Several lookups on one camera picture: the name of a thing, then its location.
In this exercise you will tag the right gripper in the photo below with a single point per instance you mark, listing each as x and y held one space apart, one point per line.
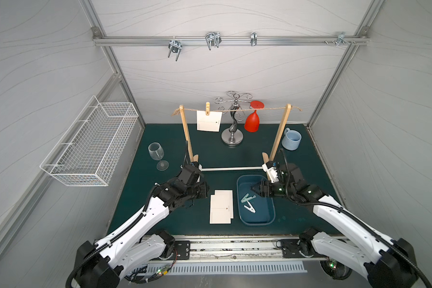
265 188

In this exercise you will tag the mint green clothespin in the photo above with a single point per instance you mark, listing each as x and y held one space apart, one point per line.
247 198

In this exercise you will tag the white clothespin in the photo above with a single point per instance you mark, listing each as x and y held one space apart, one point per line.
248 206

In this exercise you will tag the white postcard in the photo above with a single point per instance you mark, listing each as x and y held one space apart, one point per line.
228 197
219 211
208 123

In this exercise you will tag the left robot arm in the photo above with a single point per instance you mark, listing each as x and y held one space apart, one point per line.
104 263

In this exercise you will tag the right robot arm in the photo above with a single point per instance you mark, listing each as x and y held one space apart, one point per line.
381 260

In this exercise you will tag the teal plastic tray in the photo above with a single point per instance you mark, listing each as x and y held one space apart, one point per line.
265 210

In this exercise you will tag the light blue mug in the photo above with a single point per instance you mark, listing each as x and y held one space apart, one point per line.
291 139

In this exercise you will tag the chrome glass holder stand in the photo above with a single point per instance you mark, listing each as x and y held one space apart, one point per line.
233 120

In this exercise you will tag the clear wine glass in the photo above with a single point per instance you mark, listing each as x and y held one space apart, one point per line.
157 153

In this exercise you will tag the red plastic goblet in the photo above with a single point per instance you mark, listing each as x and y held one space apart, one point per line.
253 121

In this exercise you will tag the metal clamp hook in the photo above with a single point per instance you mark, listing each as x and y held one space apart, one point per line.
213 39
341 40
175 47
253 39

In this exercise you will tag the aluminium crossbar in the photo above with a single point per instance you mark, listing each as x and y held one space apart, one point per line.
235 41

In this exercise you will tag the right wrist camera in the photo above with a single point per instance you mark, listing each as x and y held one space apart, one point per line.
271 171

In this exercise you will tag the wooden drying rack frame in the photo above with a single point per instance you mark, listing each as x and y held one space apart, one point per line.
190 157

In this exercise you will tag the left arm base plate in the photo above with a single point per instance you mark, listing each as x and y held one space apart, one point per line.
177 250

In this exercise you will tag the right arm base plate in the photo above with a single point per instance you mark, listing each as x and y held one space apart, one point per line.
291 248

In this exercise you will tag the white wire basket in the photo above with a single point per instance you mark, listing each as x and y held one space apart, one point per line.
88 152

